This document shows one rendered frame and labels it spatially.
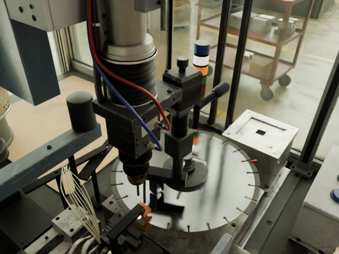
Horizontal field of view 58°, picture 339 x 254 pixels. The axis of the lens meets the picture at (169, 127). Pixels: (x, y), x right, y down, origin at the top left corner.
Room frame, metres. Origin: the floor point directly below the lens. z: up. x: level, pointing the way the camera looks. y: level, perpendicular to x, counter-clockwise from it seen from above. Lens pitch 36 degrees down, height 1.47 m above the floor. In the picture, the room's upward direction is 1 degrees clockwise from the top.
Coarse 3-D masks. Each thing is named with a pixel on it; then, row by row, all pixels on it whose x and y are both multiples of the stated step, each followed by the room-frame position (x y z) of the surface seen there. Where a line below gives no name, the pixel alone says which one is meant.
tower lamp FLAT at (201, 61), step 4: (196, 56) 0.81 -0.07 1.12; (200, 56) 0.80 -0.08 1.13; (204, 56) 0.80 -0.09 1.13; (208, 56) 0.82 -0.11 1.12; (196, 60) 0.81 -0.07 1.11; (200, 60) 0.80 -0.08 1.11; (204, 60) 0.81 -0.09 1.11; (196, 64) 0.81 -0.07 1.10; (200, 64) 0.80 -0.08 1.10; (204, 64) 0.80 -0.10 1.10
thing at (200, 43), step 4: (196, 40) 0.84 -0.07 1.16; (200, 40) 0.84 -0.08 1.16; (204, 40) 0.84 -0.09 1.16; (196, 44) 0.81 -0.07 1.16; (200, 44) 0.81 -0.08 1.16; (204, 44) 0.81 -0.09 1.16; (208, 44) 0.81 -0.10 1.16; (196, 48) 0.81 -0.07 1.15; (200, 48) 0.80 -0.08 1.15; (204, 48) 0.80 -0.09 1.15; (208, 48) 0.81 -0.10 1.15; (196, 52) 0.81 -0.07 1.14; (200, 52) 0.80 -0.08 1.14; (204, 52) 0.80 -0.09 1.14; (208, 52) 0.81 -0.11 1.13
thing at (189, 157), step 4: (188, 156) 0.52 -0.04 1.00; (192, 156) 0.52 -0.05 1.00; (184, 160) 0.51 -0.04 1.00; (188, 160) 0.51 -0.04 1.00; (192, 160) 0.51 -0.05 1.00; (196, 160) 0.51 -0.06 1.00; (200, 160) 0.51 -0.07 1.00; (184, 164) 0.50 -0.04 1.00; (188, 164) 0.51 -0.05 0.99; (200, 164) 0.51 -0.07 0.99; (204, 164) 0.50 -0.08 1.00
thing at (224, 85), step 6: (222, 84) 0.47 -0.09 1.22; (228, 84) 0.47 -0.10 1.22; (216, 90) 0.45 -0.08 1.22; (222, 90) 0.46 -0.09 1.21; (228, 90) 0.47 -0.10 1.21; (210, 96) 0.44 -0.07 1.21; (216, 96) 0.45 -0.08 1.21; (198, 102) 0.43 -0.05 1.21; (204, 102) 0.43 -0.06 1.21; (198, 108) 0.42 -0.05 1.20
